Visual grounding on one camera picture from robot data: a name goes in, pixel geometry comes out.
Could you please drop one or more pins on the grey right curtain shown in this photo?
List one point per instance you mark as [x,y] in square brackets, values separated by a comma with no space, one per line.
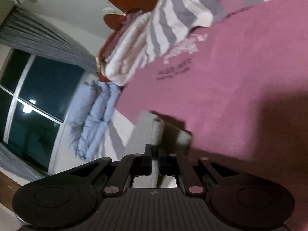
[25,31]

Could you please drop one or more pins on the folded white pink blanket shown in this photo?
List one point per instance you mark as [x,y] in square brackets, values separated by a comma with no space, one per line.
[129,53]

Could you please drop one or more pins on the grey knit pants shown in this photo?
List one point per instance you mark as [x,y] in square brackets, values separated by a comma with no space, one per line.
[166,138]

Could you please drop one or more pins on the folded light blue duvet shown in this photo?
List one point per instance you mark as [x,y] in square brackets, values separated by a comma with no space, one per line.
[91,111]

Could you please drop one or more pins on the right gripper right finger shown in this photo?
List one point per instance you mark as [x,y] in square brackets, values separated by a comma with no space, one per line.
[192,177]

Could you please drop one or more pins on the striped pink grey bedsheet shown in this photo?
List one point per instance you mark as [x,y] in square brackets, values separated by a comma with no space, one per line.
[240,88]

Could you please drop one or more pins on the dark glass window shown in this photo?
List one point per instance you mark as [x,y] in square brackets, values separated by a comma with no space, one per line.
[35,98]

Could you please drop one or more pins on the grey left curtain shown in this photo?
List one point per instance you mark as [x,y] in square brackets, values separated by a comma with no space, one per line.
[13,164]

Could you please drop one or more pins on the striped grey white pillow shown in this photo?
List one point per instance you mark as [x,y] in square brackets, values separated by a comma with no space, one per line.
[172,20]

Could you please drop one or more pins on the grey curtain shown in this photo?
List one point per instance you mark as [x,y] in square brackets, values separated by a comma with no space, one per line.
[13,164]
[25,31]

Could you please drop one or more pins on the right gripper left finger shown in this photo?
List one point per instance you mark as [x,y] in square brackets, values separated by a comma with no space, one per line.
[121,174]

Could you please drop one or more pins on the brown wooden door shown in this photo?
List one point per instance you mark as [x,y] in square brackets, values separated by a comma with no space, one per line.
[8,188]

